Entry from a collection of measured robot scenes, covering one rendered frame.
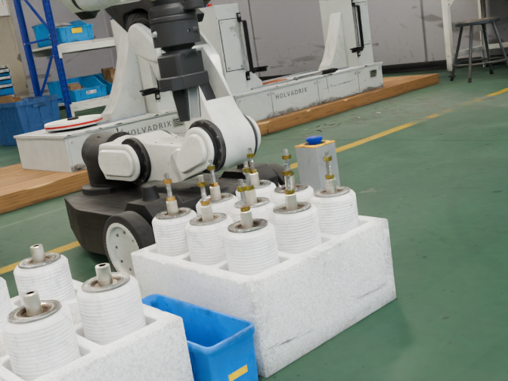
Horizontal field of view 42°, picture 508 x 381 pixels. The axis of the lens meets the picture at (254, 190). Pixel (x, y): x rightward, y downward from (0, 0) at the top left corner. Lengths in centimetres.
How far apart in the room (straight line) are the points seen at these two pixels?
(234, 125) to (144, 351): 84
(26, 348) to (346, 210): 68
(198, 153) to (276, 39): 653
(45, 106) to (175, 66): 468
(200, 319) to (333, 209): 34
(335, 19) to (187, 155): 342
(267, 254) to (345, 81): 361
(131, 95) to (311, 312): 263
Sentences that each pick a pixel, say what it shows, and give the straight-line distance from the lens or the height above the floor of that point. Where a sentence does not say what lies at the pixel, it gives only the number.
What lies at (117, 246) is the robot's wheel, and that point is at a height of 11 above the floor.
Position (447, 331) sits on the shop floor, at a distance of 131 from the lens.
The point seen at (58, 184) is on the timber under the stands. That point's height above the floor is 6.
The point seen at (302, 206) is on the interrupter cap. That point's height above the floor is 25.
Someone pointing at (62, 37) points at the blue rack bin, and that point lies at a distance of 638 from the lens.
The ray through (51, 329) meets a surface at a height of 23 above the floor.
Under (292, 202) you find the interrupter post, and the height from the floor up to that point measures 26.
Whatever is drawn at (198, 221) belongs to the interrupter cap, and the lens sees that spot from 130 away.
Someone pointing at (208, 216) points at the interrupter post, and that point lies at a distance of 129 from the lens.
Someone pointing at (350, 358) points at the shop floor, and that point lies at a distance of 124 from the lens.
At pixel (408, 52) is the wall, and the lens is 705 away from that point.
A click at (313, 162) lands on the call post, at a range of 158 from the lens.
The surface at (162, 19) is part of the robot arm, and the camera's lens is 122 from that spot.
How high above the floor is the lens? 58
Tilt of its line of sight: 13 degrees down
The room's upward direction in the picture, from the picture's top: 9 degrees counter-clockwise
